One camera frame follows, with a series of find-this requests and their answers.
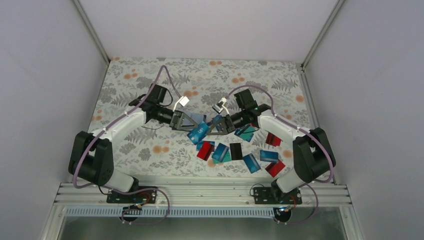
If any red card centre pile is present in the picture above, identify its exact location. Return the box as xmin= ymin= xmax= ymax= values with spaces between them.
xmin=196 ymin=141 xmax=215 ymax=161

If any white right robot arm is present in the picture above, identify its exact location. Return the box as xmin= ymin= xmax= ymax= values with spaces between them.
xmin=207 ymin=89 xmax=336 ymax=204

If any blue card right of pile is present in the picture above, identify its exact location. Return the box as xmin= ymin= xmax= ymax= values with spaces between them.
xmin=242 ymin=153 xmax=261 ymax=174

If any teal card in pile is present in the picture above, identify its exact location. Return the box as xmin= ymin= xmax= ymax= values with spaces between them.
xmin=212 ymin=154 xmax=232 ymax=165

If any teal green card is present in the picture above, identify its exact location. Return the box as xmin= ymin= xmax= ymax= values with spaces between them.
xmin=238 ymin=131 xmax=255 ymax=143

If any blue card with logo centre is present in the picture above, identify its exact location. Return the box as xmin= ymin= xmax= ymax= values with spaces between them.
xmin=196 ymin=141 xmax=204 ymax=151

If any blue card lower right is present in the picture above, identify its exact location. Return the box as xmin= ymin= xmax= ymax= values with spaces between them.
xmin=259 ymin=150 xmax=279 ymax=163

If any aluminium rail frame front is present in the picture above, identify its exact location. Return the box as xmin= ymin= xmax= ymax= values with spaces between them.
xmin=54 ymin=176 xmax=352 ymax=207

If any black card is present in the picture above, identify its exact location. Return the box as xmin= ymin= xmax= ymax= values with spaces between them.
xmin=229 ymin=142 xmax=243 ymax=161

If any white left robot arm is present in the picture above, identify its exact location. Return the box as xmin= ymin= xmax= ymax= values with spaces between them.
xmin=68 ymin=84 xmax=199 ymax=203

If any floral patterned table mat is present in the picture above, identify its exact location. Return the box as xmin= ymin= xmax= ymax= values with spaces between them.
xmin=88 ymin=57 xmax=311 ymax=178

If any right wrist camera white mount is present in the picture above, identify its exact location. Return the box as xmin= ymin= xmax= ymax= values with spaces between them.
xmin=212 ymin=97 xmax=230 ymax=117

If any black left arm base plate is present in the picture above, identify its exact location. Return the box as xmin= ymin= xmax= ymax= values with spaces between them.
xmin=106 ymin=186 xmax=157 ymax=205

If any grey slotted cable duct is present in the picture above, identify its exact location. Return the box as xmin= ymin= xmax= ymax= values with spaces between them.
xmin=64 ymin=206 xmax=287 ymax=219

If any blue logo card front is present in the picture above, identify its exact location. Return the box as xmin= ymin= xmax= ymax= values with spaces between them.
xmin=187 ymin=121 xmax=209 ymax=145

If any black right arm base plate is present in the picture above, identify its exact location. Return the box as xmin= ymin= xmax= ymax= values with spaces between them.
xmin=252 ymin=186 xmax=303 ymax=205

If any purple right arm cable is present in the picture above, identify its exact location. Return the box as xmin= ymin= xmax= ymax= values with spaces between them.
xmin=225 ymin=84 xmax=335 ymax=226

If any blue striped card pile centre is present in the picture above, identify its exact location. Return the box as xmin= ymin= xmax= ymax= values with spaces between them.
xmin=212 ymin=143 xmax=230 ymax=160

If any blue card under teal card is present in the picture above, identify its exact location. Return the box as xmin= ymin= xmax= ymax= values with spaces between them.
xmin=234 ymin=124 xmax=257 ymax=137

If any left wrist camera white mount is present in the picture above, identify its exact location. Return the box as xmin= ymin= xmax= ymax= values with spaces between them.
xmin=172 ymin=95 xmax=190 ymax=112

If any red card lower right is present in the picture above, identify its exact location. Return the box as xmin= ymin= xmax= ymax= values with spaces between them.
xmin=265 ymin=160 xmax=286 ymax=178

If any blue denim card holder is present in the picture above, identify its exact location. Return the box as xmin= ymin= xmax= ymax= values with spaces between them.
xmin=182 ymin=111 xmax=207 ymax=127

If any blue card with silver stripe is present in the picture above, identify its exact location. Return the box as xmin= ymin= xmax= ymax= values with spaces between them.
xmin=211 ymin=114 xmax=222 ymax=124

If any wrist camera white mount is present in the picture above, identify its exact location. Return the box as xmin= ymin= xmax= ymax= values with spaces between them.
xmin=172 ymin=95 xmax=190 ymax=112
xmin=212 ymin=97 xmax=230 ymax=117

